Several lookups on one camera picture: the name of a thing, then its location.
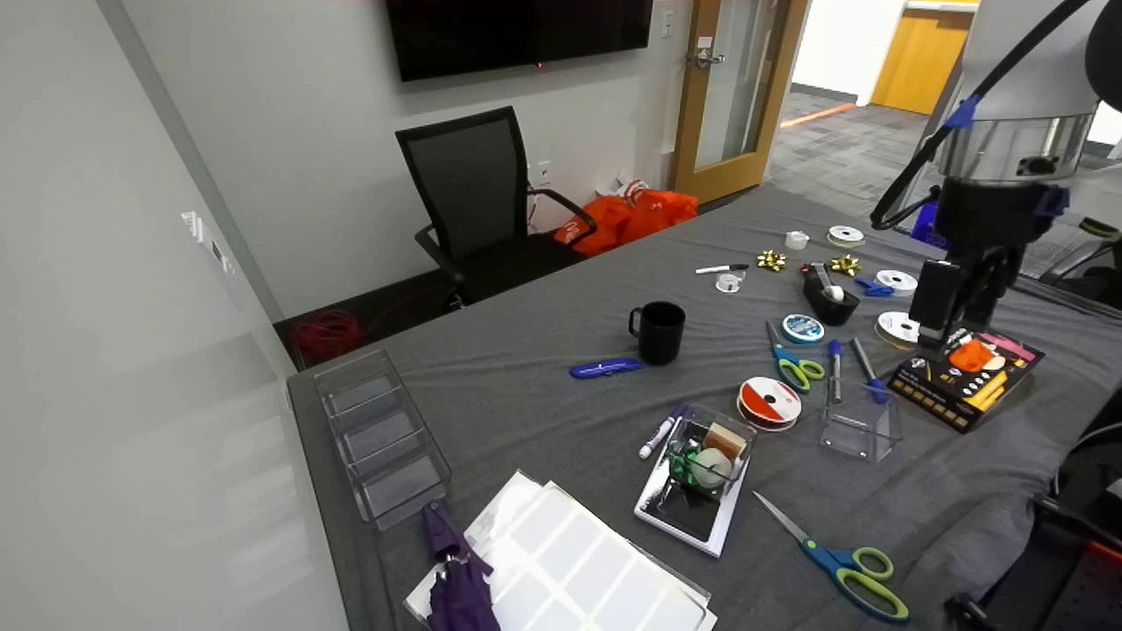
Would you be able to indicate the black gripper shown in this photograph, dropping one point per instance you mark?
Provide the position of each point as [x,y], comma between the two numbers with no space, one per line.
[974,221]

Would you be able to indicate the black tape dispenser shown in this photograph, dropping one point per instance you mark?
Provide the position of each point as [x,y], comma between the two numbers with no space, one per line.
[828,301]

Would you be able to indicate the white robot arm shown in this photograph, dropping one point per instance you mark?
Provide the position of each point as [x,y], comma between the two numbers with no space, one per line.
[1008,145]

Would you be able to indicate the white ribbon spool near box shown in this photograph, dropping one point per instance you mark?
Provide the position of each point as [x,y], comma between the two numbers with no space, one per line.
[900,327]

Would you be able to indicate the black box with orange print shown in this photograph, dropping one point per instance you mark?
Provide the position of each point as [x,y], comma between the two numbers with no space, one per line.
[966,380]

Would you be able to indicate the clear acrylic box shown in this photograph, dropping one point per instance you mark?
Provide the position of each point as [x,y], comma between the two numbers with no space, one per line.
[860,431]

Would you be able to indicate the white ribbon spool with blue bow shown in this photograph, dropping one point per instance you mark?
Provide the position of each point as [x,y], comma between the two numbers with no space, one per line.
[895,281]

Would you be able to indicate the gold gift bow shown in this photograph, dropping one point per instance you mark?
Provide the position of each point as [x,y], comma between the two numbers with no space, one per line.
[770,262]
[845,266]

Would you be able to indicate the grey blue pen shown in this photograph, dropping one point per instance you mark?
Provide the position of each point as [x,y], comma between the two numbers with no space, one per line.
[874,384]

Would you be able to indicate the blue marker pen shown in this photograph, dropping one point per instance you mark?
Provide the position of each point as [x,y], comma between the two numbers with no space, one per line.
[836,351]

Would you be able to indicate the orange ribbon spool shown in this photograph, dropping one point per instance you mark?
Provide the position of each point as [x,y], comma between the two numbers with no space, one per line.
[770,405]

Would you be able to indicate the small clear tape roll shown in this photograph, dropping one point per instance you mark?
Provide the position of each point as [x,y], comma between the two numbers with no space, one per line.
[729,281]

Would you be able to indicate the black mug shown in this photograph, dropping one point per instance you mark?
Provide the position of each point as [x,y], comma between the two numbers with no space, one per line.
[658,327]

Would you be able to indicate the purple white marker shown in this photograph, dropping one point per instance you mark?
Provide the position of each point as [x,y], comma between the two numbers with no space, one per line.
[679,412]

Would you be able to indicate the wooden glass door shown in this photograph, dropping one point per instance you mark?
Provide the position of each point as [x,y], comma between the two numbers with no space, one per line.
[737,71]

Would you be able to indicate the white tray with twine spools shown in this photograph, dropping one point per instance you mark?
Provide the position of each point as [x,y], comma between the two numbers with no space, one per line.
[694,484]

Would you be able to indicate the orange bag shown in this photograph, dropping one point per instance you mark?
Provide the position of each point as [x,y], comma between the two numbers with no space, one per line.
[624,218]

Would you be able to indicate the blue plastic tag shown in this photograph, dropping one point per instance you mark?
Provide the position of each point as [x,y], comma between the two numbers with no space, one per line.
[603,369]

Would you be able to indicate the black office chair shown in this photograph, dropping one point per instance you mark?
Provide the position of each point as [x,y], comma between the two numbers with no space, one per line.
[472,180]

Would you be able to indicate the white label sheets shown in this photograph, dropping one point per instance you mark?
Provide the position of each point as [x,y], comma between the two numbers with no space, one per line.
[556,565]

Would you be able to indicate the purple cloth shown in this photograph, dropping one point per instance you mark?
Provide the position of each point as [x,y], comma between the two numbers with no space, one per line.
[459,594]

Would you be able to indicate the clear plastic organizer tray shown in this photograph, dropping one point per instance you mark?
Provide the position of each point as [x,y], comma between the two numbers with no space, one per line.
[378,441]

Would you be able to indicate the small green-handled scissors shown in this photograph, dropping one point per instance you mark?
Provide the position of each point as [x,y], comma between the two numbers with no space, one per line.
[790,367]

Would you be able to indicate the large green-handled scissors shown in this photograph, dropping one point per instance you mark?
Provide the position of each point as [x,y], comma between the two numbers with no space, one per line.
[856,573]

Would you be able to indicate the wall-mounted black television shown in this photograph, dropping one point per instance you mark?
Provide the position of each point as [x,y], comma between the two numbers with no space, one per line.
[464,37]

